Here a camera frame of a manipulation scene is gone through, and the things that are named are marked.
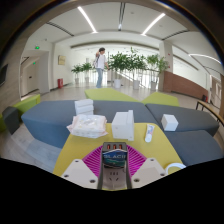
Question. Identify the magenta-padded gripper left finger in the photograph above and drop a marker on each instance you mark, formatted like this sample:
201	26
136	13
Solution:
77	171

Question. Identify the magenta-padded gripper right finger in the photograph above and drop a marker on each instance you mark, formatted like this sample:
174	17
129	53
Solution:
150	171

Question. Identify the dark charger block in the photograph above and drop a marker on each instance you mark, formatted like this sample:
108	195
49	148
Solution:
114	156

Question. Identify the wet wipes pack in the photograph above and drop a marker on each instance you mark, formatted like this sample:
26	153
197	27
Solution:
87	126

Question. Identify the white cube box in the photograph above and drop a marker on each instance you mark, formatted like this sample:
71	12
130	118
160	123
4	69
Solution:
169	122

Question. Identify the grey sofa module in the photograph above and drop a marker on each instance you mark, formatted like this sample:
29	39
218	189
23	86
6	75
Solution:
196	116
196	146

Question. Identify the white rectangular box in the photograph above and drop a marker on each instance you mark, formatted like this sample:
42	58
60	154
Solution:
121	126

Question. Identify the large grey sofa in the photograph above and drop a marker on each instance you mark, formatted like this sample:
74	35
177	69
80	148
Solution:
46	120

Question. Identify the stack of white boxes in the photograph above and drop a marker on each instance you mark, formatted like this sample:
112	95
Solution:
84	106

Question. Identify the green sofa module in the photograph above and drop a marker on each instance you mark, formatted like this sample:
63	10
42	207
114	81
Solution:
106	95
161	99

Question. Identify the long green bench seat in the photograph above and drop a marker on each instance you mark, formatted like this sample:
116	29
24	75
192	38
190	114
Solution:
28	103

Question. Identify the black ottoman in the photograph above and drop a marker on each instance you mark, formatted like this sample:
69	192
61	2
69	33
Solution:
10	120

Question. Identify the red fire extinguisher box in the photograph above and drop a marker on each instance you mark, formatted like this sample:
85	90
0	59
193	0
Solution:
60	83

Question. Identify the person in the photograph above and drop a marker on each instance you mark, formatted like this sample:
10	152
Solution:
100	66

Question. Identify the group of potted plants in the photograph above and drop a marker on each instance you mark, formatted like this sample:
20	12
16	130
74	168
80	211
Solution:
128	63

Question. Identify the green exit sign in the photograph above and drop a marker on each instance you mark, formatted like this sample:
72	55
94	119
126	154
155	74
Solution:
36	47

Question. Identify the ceiling strip lights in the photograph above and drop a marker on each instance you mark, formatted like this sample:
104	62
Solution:
87	19

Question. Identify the wooden bench with black frame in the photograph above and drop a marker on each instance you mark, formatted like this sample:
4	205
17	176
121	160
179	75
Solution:
210	108

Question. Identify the framed wall picture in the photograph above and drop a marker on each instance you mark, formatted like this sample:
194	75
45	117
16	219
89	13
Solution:
61	60

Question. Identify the black wall screen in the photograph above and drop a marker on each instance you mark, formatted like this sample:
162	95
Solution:
3	75

